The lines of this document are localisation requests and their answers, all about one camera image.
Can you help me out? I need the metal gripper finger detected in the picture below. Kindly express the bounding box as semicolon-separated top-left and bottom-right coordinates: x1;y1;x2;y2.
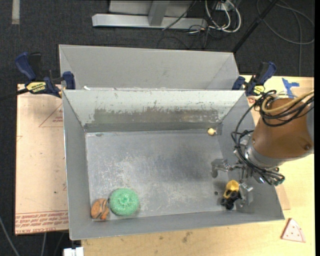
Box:
211;158;235;179
236;182;254;210

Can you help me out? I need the yellow and black toy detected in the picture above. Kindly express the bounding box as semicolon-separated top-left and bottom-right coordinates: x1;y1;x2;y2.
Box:
219;179;242;210

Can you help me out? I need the pink triangular sanding pad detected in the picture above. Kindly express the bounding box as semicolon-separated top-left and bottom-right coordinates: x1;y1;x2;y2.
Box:
280;217;307;244

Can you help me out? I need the grey metal bin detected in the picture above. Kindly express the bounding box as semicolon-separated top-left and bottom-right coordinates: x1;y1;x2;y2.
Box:
58;44;286;241

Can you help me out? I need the green round scouring pad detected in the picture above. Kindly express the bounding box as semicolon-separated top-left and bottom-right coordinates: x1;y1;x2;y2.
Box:
108;187;141;217

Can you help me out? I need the orange brown round toy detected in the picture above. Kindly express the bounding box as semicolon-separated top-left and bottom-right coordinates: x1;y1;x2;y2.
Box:
90;198;111;221

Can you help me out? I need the brown cardboard board red print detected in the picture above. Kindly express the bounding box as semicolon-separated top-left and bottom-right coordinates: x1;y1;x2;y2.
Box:
14;83;292;236

